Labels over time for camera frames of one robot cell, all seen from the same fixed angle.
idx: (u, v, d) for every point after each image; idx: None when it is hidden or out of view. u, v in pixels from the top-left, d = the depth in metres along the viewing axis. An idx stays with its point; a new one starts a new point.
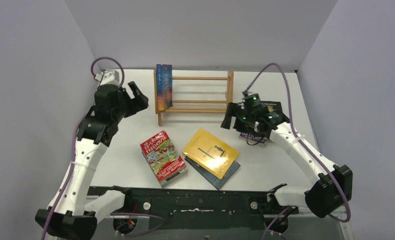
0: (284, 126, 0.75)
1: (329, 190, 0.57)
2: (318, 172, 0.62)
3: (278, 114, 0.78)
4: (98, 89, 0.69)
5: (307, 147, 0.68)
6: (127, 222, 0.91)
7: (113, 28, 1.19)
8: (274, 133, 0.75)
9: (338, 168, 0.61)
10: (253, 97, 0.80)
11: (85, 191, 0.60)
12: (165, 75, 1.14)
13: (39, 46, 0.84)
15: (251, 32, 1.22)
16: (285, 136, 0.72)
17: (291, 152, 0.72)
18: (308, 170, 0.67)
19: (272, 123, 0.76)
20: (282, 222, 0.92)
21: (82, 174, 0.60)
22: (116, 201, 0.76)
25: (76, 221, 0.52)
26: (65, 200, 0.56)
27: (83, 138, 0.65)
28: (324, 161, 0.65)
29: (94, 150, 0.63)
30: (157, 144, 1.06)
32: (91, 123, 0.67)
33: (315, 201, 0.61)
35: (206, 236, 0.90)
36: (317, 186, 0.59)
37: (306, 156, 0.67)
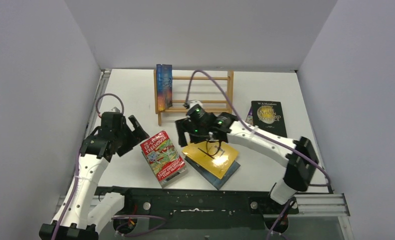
0: (236, 125, 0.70)
1: (299, 166, 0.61)
2: (285, 153, 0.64)
3: (226, 116, 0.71)
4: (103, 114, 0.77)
5: (265, 136, 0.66)
6: (127, 222, 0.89)
7: (112, 27, 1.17)
8: (230, 136, 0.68)
9: (297, 142, 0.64)
10: (196, 109, 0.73)
11: (89, 204, 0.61)
12: (165, 75, 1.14)
13: (38, 45, 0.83)
15: (252, 32, 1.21)
16: (242, 134, 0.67)
17: (253, 147, 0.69)
18: (276, 156, 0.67)
19: (223, 127, 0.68)
20: (282, 221, 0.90)
21: (86, 187, 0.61)
22: (116, 205, 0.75)
25: (79, 234, 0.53)
26: (70, 212, 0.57)
27: (86, 154, 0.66)
28: (285, 140, 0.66)
29: (98, 164, 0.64)
30: (157, 144, 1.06)
32: (94, 140, 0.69)
33: (292, 179, 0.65)
35: (206, 236, 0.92)
36: (291, 167, 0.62)
37: (268, 145, 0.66)
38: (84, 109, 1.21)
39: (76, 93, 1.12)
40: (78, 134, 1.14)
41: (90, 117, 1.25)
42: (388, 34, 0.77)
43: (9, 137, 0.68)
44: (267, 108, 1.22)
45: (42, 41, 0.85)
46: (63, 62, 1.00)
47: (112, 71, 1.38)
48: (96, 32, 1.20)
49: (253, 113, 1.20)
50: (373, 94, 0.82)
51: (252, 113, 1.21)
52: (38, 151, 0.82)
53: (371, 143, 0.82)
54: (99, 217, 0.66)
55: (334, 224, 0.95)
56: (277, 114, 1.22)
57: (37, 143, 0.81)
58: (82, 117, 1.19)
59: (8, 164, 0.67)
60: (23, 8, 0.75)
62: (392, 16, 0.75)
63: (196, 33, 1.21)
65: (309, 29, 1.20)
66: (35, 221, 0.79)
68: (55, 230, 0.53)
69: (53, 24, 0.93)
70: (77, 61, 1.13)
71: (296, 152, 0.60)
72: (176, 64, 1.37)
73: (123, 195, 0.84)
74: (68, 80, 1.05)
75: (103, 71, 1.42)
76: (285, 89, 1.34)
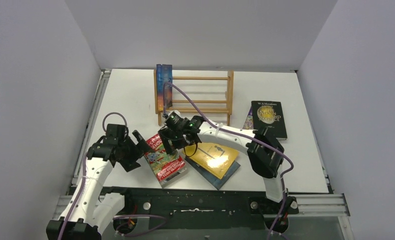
0: (205, 125, 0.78)
1: (260, 152, 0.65)
2: (246, 142, 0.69)
3: (195, 119, 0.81)
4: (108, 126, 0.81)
5: (228, 130, 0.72)
6: (127, 222, 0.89)
7: (111, 26, 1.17)
8: (200, 135, 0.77)
9: (258, 132, 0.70)
10: (171, 116, 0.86)
11: (95, 202, 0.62)
12: (165, 75, 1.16)
13: (38, 45, 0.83)
15: (252, 32, 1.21)
16: (209, 132, 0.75)
17: (221, 142, 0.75)
18: (240, 147, 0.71)
19: (193, 128, 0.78)
20: (282, 221, 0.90)
21: (92, 186, 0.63)
22: (116, 206, 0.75)
25: (87, 228, 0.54)
26: (77, 209, 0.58)
27: (93, 157, 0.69)
28: (246, 132, 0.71)
29: (104, 166, 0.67)
30: (157, 144, 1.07)
32: (100, 145, 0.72)
33: (258, 167, 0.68)
35: (206, 236, 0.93)
36: (251, 154, 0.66)
37: (231, 137, 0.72)
38: (84, 108, 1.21)
39: (76, 93, 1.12)
40: (78, 134, 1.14)
41: (90, 117, 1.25)
42: (388, 34, 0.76)
43: (9, 137, 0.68)
44: (267, 108, 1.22)
45: (42, 41, 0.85)
46: (62, 62, 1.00)
47: (112, 71, 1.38)
48: (96, 32, 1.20)
49: (253, 113, 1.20)
50: (373, 94, 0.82)
51: (252, 114, 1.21)
52: (38, 151, 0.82)
53: (372, 143, 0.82)
54: (101, 217, 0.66)
55: (334, 225, 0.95)
56: (277, 114, 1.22)
57: (37, 143, 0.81)
58: (82, 117, 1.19)
59: (8, 164, 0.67)
60: (22, 7, 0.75)
62: (392, 16, 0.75)
63: (196, 33, 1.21)
65: (309, 29, 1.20)
66: (35, 221, 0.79)
68: (64, 225, 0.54)
69: (52, 23, 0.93)
70: (77, 60, 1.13)
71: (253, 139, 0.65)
72: (176, 64, 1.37)
73: (123, 195, 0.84)
74: (69, 80, 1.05)
75: (103, 71, 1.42)
76: (285, 89, 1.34)
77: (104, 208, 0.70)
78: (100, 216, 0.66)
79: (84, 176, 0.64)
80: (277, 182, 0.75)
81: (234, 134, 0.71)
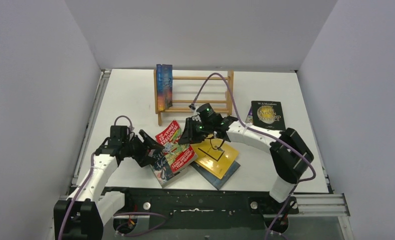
0: (235, 124, 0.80)
1: (282, 153, 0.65)
2: (269, 141, 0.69)
3: (227, 118, 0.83)
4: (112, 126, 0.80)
5: (254, 128, 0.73)
6: (127, 222, 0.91)
7: (112, 27, 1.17)
8: (229, 132, 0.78)
9: (284, 132, 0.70)
10: (206, 108, 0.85)
11: (99, 190, 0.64)
12: (165, 75, 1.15)
13: (38, 45, 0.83)
15: (252, 32, 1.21)
16: (237, 130, 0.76)
17: (246, 140, 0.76)
18: (265, 147, 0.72)
19: (224, 126, 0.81)
20: (282, 222, 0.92)
21: (100, 174, 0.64)
22: (116, 202, 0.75)
25: (93, 208, 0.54)
26: (84, 192, 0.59)
27: (100, 154, 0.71)
28: (272, 132, 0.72)
29: (111, 160, 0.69)
30: (171, 135, 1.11)
32: (107, 145, 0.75)
33: (283, 168, 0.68)
35: (206, 236, 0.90)
36: (275, 153, 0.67)
37: (257, 137, 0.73)
38: (84, 108, 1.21)
39: (77, 93, 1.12)
40: (78, 134, 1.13)
41: (90, 117, 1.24)
42: (387, 34, 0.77)
43: (9, 136, 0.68)
44: (267, 108, 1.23)
45: (42, 41, 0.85)
46: (62, 62, 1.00)
47: (112, 71, 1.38)
48: (96, 32, 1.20)
49: (253, 113, 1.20)
50: (373, 93, 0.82)
51: (252, 113, 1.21)
52: (38, 151, 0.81)
53: (371, 143, 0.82)
54: (102, 211, 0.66)
55: (334, 225, 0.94)
56: (277, 114, 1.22)
57: (37, 143, 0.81)
58: (82, 117, 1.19)
59: (8, 163, 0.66)
60: (23, 7, 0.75)
62: (392, 16, 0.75)
63: (196, 33, 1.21)
65: (309, 29, 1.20)
66: (35, 221, 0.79)
68: (71, 203, 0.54)
69: (52, 23, 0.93)
70: (77, 60, 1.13)
71: (278, 139, 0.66)
72: (176, 64, 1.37)
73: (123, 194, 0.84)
74: (69, 80, 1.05)
75: (103, 71, 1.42)
76: (284, 89, 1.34)
77: (106, 204, 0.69)
78: (102, 209, 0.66)
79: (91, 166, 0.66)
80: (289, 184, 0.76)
81: (260, 133, 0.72)
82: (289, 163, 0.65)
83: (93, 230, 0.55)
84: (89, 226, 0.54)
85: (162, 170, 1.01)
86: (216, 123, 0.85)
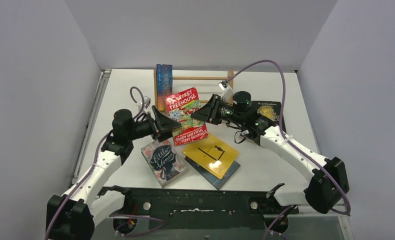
0: (271, 129, 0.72)
1: (324, 185, 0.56)
2: (312, 168, 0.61)
3: (264, 119, 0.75)
4: (114, 118, 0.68)
5: (297, 146, 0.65)
6: (127, 222, 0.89)
7: (112, 27, 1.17)
8: (263, 138, 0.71)
9: (329, 161, 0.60)
10: (246, 101, 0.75)
11: (96, 191, 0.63)
12: (165, 75, 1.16)
13: (39, 46, 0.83)
15: (252, 33, 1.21)
16: (274, 139, 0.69)
17: (282, 154, 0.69)
18: (302, 169, 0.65)
19: (259, 129, 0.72)
20: (282, 221, 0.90)
21: (100, 174, 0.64)
22: (115, 202, 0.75)
25: (85, 211, 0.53)
26: (79, 191, 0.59)
27: (106, 150, 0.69)
28: (316, 156, 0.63)
29: (115, 159, 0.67)
30: (184, 103, 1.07)
32: (114, 141, 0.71)
33: (314, 197, 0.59)
35: (206, 236, 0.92)
36: (313, 183, 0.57)
37: (297, 156, 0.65)
38: (84, 108, 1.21)
39: (77, 93, 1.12)
40: (78, 134, 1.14)
41: (90, 117, 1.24)
42: (386, 34, 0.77)
43: (9, 137, 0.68)
44: (267, 108, 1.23)
45: (42, 42, 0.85)
46: (63, 62, 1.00)
47: (112, 71, 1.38)
48: (96, 32, 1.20)
49: None
50: (373, 93, 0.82)
51: None
52: (38, 151, 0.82)
53: (371, 143, 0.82)
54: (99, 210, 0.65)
55: (334, 224, 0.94)
56: (277, 114, 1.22)
57: (36, 143, 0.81)
58: (82, 117, 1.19)
59: (8, 164, 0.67)
60: (23, 8, 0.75)
62: (392, 16, 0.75)
63: (196, 34, 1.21)
65: (309, 29, 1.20)
66: (34, 221, 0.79)
68: (64, 201, 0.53)
69: (52, 23, 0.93)
70: (77, 60, 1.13)
71: (323, 169, 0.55)
72: (176, 64, 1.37)
73: (123, 194, 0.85)
74: (69, 81, 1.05)
75: (103, 71, 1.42)
76: (284, 89, 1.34)
77: (103, 204, 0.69)
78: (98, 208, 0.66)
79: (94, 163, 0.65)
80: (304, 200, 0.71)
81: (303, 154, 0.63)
82: (327, 196, 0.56)
83: (82, 231, 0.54)
84: (79, 227, 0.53)
85: (162, 170, 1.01)
86: (250, 122, 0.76)
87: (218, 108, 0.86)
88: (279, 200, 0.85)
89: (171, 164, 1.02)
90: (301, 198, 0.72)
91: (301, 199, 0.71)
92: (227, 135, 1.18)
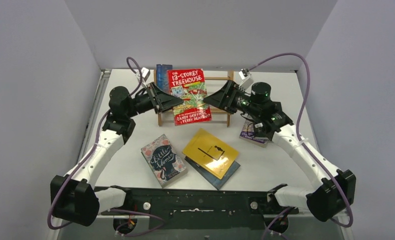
0: (287, 127, 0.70)
1: (331, 194, 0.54)
2: (321, 176, 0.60)
3: (282, 115, 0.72)
4: (110, 97, 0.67)
5: (310, 151, 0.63)
6: (127, 222, 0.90)
7: (111, 27, 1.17)
8: (277, 135, 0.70)
9: (341, 173, 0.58)
10: (265, 93, 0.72)
11: (99, 170, 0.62)
12: (165, 75, 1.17)
13: (38, 46, 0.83)
15: (252, 33, 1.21)
16: (288, 139, 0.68)
17: (294, 155, 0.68)
18: (311, 175, 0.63)
19: (275, 124, 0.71)
20: (282, 221, 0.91)
21: (102, 153, 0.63)
22: (116, 198, 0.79)
25: (88, 190, 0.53)
26: (83, 170, 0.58)
27: (107, 129, 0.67)
28: (329, 166, 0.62)
29: (117, 138, 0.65)
30: (188, 82, 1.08)
32: (115, 120, 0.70)
33: (317, 204, 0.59)
35: (206, 236, 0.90)
36: (320, 191, 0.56)
37: (309, 161, 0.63)
38: (84, 109, 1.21)
39: (76, 93, 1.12)
40: (78, 133, 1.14)
41: (90, 118, 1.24)
42: (386, 35, 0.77)
43: (9, 138, 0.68)
44: None
45: (42, 42, 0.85)
46: (62, 63, 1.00)
47: (112, 71, 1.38)
48: (96, 32, 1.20)
49: None
50: (373, 94, 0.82)
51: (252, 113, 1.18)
52: (37, 151, 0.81)
53: (371, 143, 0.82)
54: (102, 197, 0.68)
55: (334, 225, 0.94)
56: None
57: (36, 143, 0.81)
58: (82, 116, 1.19)
59: (7, 165, 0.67)
60: (23, 8, 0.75)
62: (392, 17, 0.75)
63: (196, 34, 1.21)
65: (309, 29, 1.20)
66: (33, 221, 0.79)
68: (67, 181, 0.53)
69: (52, 24, 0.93)
70: (76, 60, 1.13)
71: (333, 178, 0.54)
72: (176, 64, 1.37)
73: (125, 193, 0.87)
74: (69, 81, 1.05)
75: (103, 71, 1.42)
76: (284, 89, 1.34)
77: (107, 194, 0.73)
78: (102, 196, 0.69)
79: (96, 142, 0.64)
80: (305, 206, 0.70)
81: (315, 160, 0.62)
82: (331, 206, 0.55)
83: (88, 209, 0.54)
84: (84, 206, 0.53)
85: (162, 170, 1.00)
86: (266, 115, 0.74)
87: (235, 97, 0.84)
88: (279, 200, 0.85)
89: (171, 164, 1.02)
90: (301, 203, 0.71)
91: (302, 204, 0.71)
92: (227, 135, 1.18)
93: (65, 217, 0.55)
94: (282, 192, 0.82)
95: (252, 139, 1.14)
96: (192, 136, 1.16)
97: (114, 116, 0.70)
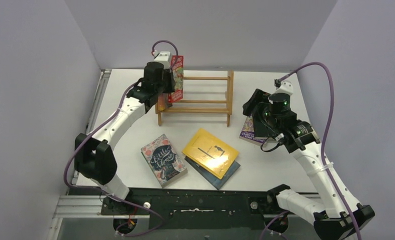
0: (312, 145, 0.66)
1: (345, 229, 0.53)
2: (340, 209, 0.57)
3: (307, 129, 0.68)
4: (147, 66, 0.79)
5: (334, 180, 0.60)
6: (127, 222, 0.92)
7: (111, 26, 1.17)
8: (301, 153, 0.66)
9: (361, 208, 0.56)
10: (284, 101, 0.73)
11: (119, 133, 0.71)
12: None
13: (38, 45, 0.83)
15: (252, 33, 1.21)
16: (311, 161, 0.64)
17: (314, 179, 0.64)
18: (327, 202, 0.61)
19: (299, 138, 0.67)
20: (282, 221, 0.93)
21: (124, 118, 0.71)
22: (120, 187, 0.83)
25: (107, 150, 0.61)
26: (104, 132, 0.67)
27: (131, 97, 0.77)
28: (350, 198, 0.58)
29: (138, 107, 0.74)
30: (176, 66, 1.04)
32: (139, 90, 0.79)
33: (325, 230, 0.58)
35: (206, 236, 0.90)
36: (335, 225, 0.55)
37: (330, 190, 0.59)
38: (84, 108, 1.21)
39: (76, 92, 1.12)
40: (78, 133, 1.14)
41: (90, 117, 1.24)
42: (388, 34, 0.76)
43: (9, 137, 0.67)
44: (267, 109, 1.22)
45: (41, 41, 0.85)
46: (62, 62, 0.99)
47: (112, 71, 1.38)
48: (96, 32, 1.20)
49: None
50: (373, 94, 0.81)
51: None
52: (37, 151, 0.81)
53: (371, 144, 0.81)
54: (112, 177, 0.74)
55: None
56: None
57: (36, 142, 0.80)
58: (82, 116, 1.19)
59: (7, 165, 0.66)
60: (23, 8, 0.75)
62: (392, 16, 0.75)
63: (196, 33, 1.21)
65: (309, 29, 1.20)
66: (33, 221, 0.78)
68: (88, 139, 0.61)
69: (52, 23, 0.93)
70: (76, 60, 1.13)
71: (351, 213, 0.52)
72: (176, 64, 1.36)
73: (127, 189, 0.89)
74: (69, 80, 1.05)
75: (102, 71, 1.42)
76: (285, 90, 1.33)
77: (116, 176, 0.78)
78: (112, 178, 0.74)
79: (118, 108, 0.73)
80: (307, 219, 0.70)
81: (337, 190, 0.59)
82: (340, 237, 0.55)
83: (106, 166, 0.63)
84: (102, 165, 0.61)
85: (162, 170, 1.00)
86: (289, 128, 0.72)
87: (262, 104, 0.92)
88: (279, 202, 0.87)
89: (171, 163, 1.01)
90: (305, 215, 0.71)
91: (306, 216, 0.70)
92: (227, 135, 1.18)
93: (87, 173, 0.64)
94: (285, 198, 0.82)
95: (252, 139, 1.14)
96: (191, 136, 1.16)
97: (140, 86, 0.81)
